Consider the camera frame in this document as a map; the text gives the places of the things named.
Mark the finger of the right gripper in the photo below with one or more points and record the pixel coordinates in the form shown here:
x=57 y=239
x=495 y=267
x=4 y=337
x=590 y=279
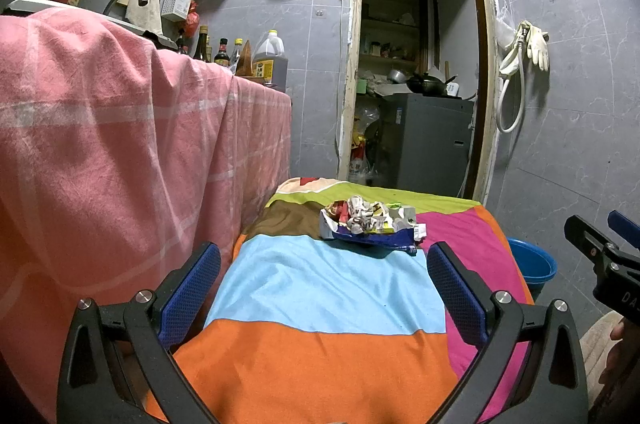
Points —
x=591 y=242
x=624 y=227

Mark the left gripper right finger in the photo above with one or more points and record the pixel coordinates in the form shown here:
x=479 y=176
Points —
x=463 y=292

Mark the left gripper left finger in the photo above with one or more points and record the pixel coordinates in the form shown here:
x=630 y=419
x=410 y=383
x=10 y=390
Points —
x=183 y=292

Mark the white printed paper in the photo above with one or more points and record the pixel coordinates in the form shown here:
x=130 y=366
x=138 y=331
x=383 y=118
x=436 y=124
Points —
x=367 y=217

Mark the blue snack wrapper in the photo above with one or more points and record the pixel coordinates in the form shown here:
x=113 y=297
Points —
x=405 y=239

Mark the person's right hand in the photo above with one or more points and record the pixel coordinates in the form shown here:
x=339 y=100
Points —
x=617 y=335

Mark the blue plastic bucket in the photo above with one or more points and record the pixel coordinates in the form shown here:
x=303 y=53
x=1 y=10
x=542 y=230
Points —
x=537 y=267

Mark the colourful patchwork table cloth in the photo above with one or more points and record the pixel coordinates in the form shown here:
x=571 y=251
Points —
x=307 y=330

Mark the dark grey cabinet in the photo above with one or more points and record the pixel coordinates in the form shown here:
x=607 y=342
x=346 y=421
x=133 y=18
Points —
x=426 y=143

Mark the pink checked cloth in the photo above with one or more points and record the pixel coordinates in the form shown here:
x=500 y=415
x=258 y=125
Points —
x=117 y=158

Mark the white rubber gloves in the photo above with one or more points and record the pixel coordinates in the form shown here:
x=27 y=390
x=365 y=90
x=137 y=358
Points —
x=536 y=44

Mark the black wok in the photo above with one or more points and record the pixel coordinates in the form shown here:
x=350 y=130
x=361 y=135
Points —
x=428 y=86

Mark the dark sauce bottle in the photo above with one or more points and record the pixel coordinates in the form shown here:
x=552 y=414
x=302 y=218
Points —
x=222 y=57

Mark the large soy sauce jug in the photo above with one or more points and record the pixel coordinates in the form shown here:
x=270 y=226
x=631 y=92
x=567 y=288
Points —
x=270 y=65

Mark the wooden door frame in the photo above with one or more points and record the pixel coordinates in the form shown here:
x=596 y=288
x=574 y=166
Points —
x=486 y=138

